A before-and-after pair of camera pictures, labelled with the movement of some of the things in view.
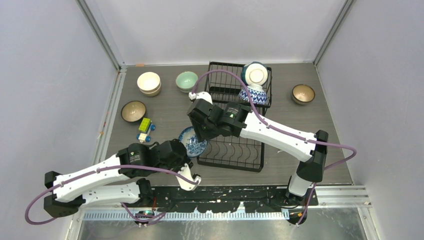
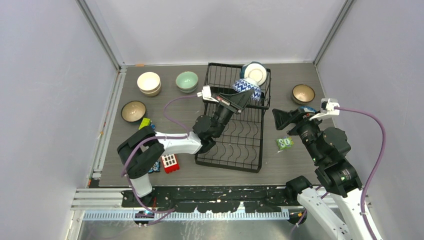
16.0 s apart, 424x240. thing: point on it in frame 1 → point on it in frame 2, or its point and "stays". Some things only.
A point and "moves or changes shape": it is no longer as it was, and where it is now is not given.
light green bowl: x=186 y=81 stays
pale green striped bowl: x=186 y=90 stays
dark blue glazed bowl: x=133 y=111 stays
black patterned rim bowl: x=302 y=93 stays
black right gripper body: x=204 y=132 → x=304 y=122
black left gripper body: x=176 y=166 → x=226 y=105
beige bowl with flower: x=148 y=81 stays
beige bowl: x=152 y=93 stays
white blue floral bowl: x=194 y=148 moves or changes shape
